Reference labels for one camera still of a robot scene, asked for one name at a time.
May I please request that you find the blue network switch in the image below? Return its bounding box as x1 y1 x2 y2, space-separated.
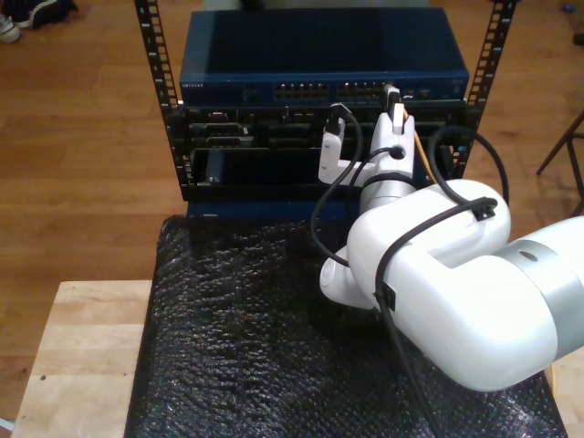
178 7 471 109

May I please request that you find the dark sneaker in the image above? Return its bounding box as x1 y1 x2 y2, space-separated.
11 0 78 29

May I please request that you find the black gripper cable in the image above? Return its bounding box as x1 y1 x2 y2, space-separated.
341 144 407 186

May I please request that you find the black perforated rack post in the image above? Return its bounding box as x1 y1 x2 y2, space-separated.
133 0 193 202
444 0 519 182

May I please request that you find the wooden chair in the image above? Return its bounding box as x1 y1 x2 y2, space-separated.
536 109 584 218

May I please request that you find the dark camera cable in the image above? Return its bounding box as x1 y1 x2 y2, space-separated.
310 102 511 438

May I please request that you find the black rack server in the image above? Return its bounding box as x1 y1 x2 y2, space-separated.
181 104 466 151

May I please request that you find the blue base box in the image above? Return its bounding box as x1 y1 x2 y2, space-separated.
185 198 364 221

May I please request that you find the black rack tray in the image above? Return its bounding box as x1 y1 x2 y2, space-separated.
182 146 462 202

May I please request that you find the black bubble wrap mat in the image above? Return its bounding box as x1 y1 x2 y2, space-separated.
123 212 569 438

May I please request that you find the white sneaker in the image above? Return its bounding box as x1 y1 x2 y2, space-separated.
0 13 23 45

